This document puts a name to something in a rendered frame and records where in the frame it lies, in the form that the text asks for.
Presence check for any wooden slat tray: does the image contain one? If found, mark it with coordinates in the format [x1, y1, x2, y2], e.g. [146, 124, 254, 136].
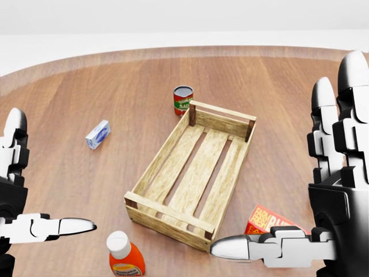
[123, 100, 257, 254]

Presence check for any red tomato sauce tin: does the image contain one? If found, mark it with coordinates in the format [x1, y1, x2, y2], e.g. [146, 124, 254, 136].
[173, 85, 194, 117]

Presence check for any white blue printed box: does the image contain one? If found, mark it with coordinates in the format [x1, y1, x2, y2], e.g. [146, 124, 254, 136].
[85, 119, 112, 150]

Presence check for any red yellow butter box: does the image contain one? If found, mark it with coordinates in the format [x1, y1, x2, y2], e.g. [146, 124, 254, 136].
[244, 204, 311, 236]

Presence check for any orange bottle with white cap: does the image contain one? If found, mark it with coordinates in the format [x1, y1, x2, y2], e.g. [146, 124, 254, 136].
[106, 230, 146, 277]

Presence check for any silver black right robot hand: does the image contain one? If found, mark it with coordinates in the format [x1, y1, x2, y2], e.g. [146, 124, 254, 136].
[209, 50, 369, 277]

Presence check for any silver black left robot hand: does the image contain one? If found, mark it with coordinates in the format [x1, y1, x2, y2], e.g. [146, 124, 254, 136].
[0, 107, 97, 277]

